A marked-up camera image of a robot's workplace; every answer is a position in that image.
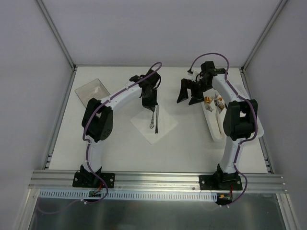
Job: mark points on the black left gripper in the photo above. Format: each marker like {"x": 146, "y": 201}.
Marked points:
{"x": 149, "y": 104}

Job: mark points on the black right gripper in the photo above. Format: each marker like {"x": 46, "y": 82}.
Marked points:
{"x": 193, "y": 88}

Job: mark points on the plain silver knife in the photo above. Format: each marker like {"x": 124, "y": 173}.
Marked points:
{"x": 156, "y": 119}

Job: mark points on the white paper napkin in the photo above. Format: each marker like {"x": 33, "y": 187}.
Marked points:
{"x": 165, "y": 124}

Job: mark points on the ornate silver fork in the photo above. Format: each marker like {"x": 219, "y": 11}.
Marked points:
{"x": 152, "y": 125}

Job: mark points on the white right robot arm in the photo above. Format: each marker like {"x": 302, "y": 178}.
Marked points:
{"x": 218, "y": 78}

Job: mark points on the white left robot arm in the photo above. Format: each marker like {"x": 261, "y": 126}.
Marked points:
{"x": 98, "y": 117}

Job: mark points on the gold spoon in basket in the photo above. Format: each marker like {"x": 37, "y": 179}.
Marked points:
{"x": 207, "y": 103}

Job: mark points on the white plastic basket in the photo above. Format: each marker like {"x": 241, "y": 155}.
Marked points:
{"x": 238, "y": 122}

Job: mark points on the gold cutlery bundle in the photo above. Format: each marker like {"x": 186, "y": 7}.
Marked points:
{"x": 218, "y": 101}

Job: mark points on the folded white napkins stack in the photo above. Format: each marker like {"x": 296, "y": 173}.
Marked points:
{"x": 216, "y": 121}

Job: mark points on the smoked clear plastic box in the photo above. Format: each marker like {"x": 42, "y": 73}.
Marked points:
{"x": 94, "y": 89}

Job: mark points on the right aluminium frame post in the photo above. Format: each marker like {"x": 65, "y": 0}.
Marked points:
{"x": 270, "y": 23}

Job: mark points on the aluminium frame post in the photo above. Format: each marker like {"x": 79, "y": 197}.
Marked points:
{"x": 51, "y": 25}
{"x": 270, "y": 23}

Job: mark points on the left aluminium frame post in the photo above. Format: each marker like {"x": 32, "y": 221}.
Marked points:
{"x": 51, "y": 25}

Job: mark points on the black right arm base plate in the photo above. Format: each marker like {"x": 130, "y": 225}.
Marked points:
{"x": 213, "y": 182}

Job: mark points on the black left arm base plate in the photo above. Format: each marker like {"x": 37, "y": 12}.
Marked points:
{"x": 83, "y": 178}

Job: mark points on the white slotted cable duct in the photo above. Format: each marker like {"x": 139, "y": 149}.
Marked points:
{"x": 129, "y": 195}

